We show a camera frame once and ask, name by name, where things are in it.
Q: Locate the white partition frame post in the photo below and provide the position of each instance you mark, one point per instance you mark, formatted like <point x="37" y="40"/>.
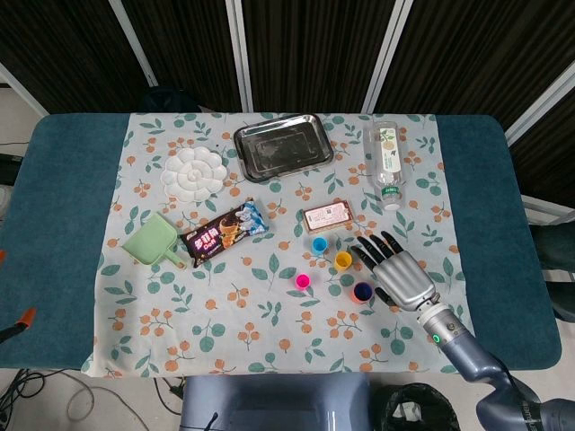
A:
<point x="539" y="105"/>
<point x="22" y="95"/>
<point x="134" y="45"/>
<point x="387" y="54"/>
<point x="239" y="54"/>

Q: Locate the dark chair back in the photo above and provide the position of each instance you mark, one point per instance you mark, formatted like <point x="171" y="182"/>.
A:
<point x="166" y="101"/>

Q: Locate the brown chocolate snack packet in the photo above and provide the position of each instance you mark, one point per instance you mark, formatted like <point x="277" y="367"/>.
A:
<point x="222" y="233"/>

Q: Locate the small pink yellow cardboard box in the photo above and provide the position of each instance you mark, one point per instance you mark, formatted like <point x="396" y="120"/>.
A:
<point x="328" y="216"/>

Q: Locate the light green plastic scoop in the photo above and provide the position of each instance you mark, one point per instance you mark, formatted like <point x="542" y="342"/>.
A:
<point x="150" y="242"/>

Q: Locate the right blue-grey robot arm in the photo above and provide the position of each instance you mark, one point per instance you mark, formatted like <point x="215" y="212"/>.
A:
<point x="462" y="350"/>

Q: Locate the pink plastic cup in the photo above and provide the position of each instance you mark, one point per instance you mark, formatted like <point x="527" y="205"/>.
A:
<point x="303" y="281"/>

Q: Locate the teal table cover cloth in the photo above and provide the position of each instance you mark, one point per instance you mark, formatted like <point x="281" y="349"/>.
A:
<point x="58" y="202"/>

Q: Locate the rectangular stainless steel tray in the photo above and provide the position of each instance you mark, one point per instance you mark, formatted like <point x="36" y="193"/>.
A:
<point x="283" y="148"/>

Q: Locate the light blue plastic cup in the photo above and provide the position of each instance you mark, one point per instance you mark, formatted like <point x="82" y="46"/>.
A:
<point x="319" y="244"/>

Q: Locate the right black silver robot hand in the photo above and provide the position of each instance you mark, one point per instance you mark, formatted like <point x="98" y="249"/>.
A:
<point x="402" y="278"/>

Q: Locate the dark blue plastic cup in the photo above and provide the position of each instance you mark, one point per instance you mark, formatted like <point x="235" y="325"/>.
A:
<point x="363" y="292"/>

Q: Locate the clear plastic bottle white cap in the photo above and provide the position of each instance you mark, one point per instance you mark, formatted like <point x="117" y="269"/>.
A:
<point x="386" y="161"/>

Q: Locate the white flower-shaped paint palette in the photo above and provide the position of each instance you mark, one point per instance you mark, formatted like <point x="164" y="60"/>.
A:
<point x="194" y="174"/>

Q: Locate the dark slatted partition panel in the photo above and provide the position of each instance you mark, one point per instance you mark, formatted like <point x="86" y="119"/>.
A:
<point x="188" y="45"/>
<point x="471" y="54"/>
<point x="67" y="54"/>
<point x="552" y="157"/>
<point x="314" y="45"/>

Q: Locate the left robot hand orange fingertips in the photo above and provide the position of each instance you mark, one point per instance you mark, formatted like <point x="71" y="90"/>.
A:
<point x="18" y="325"/>

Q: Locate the blue-grey robot torso base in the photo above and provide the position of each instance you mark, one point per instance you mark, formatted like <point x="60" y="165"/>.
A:
<point x="269" y="399"/>

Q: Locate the orange plastic cup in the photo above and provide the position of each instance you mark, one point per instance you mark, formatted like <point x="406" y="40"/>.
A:
<point x="354" y="295"/>

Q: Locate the floral leaf print tablecloth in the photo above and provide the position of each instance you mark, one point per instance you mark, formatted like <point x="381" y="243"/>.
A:
<point x="269" y="332"/>

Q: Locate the yellow plastic cup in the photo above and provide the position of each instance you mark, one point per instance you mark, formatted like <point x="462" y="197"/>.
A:
<point x="342" y="260"/>

